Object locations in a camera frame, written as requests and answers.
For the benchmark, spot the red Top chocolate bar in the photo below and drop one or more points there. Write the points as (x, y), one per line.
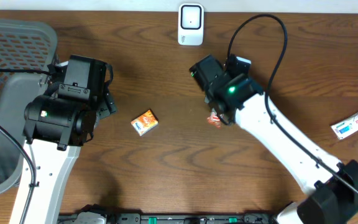
(214, 119)

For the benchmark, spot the orange small carton box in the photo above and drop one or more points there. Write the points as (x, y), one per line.
(144, 122)

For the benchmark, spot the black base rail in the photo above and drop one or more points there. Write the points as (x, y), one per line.
(97, 214)

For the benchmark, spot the grey plastic basket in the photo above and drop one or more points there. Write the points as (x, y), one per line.
(25, 47)

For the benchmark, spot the white barcode scanner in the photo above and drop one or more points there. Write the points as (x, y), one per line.
(190, 24)

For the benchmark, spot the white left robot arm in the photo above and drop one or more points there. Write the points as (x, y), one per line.
(57, 124)

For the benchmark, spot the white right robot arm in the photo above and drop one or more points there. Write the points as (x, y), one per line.
(331, 187)

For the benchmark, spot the white Panadol box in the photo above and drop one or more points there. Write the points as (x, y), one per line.
(346, 127)

